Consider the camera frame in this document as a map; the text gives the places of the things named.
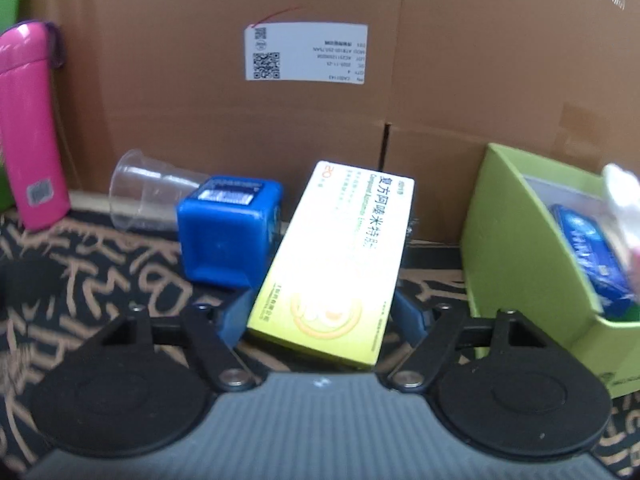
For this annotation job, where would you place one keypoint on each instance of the yellow medicine box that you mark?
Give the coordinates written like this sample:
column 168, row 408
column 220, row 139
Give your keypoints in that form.
column 330, row 285

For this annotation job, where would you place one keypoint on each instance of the patterned black rug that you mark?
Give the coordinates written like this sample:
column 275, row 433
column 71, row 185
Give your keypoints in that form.
column 61, row 285

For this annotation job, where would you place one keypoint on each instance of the white shipping label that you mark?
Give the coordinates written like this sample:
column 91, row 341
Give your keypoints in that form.
column 306, row 51

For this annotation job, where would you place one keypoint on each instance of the large brown cardboard box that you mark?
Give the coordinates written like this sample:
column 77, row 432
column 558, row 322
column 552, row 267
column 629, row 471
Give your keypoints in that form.
column 444, row 78

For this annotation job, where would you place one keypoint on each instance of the clear plastic cup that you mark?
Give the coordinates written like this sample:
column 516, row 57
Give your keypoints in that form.
column 144, row 192

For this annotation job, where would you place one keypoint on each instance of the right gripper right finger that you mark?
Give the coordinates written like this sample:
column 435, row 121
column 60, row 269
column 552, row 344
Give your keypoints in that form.
column 432, row 332

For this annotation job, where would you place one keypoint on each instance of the white cloth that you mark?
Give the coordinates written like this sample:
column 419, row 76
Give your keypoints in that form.
column 621, row 192

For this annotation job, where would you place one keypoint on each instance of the blue cube box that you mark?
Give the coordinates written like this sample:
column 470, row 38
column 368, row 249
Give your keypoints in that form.
column 227, row 229

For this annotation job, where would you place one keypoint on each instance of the blue flat box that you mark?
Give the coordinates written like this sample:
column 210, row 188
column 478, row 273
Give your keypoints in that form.
column 596, row 258

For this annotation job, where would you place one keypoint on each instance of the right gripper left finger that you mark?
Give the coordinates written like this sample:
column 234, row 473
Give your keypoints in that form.
column 212, row 334

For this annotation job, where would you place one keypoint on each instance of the pink thermos bottle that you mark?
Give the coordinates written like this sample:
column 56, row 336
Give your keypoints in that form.
column 29, row 51

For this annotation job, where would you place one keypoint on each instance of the green shoe box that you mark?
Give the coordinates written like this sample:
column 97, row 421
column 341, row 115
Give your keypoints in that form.
column 515, row 256

